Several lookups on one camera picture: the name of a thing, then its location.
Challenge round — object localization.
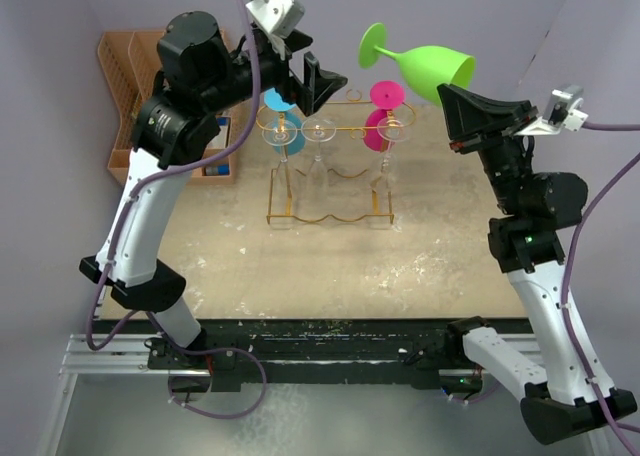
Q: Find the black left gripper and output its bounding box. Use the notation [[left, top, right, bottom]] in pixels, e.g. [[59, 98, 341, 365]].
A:
[[198, 26, 345, 115]]

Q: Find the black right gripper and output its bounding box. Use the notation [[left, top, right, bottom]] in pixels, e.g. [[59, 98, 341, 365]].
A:
[[439, 82, 539, 215]]

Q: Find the clear wine glass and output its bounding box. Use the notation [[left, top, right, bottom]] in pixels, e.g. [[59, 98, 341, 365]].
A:
[[301, 117, 336, 195], [262, 118, 298, 163], [369, 115, 410, 194]]

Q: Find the blue plastic wine glass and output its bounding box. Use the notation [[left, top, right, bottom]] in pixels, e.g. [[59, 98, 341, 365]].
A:
[[262, 89, 305, 156]]

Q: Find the green plastic wine glass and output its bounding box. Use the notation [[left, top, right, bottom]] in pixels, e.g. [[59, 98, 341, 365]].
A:
[[358, 22, 476, 106]]

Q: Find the pink plastic wine glass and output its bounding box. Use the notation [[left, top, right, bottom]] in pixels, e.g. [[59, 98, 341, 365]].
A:
[[363, 80, 405, 152]]

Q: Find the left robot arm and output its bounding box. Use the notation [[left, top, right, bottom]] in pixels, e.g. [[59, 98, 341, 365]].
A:
[[80, 11, 348, 368]]

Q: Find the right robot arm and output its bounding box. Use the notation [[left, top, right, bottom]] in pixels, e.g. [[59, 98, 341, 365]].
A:
[[438, 84, 637, 445]]

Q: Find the white box blue cap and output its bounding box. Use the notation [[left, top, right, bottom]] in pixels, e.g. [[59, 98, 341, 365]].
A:
[[208, 116, 231, 150]]

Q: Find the blue grey glue stick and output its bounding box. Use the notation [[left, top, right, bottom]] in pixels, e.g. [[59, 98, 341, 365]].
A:
[[204, 164, 230, 177]]

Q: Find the peach plastic desk organizer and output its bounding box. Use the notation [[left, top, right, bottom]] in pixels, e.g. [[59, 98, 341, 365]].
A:
[[97, 29, 249, 186]]

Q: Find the gold wire wine glass rack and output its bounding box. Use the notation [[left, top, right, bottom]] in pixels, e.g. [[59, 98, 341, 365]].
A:
[[257, 90, 417, 224]]

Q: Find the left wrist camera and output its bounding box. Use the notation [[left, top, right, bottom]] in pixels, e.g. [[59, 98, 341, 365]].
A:
[[245, 0, 305, 40]]

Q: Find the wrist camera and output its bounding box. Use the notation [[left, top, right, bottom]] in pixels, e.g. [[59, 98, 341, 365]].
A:
[[515, 84, 588, 137], [245, 0, 305, 40]]

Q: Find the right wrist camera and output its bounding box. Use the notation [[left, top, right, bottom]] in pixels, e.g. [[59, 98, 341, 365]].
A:
[[515, 84, 588, 137]]

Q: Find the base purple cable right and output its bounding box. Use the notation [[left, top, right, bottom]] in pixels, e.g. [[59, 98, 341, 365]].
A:
[[447, 383, 501, 408]]

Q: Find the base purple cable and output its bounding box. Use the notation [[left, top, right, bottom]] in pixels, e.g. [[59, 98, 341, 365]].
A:
[[447, 383, 501, 408], [167, 345, 269, 420]]

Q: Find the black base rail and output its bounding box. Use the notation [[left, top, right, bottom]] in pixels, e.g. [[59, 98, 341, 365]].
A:
[[145, 319, 497, 400]]

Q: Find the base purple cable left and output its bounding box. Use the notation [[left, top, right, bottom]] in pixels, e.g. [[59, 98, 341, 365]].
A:
[[167, 345, 269, 420]]

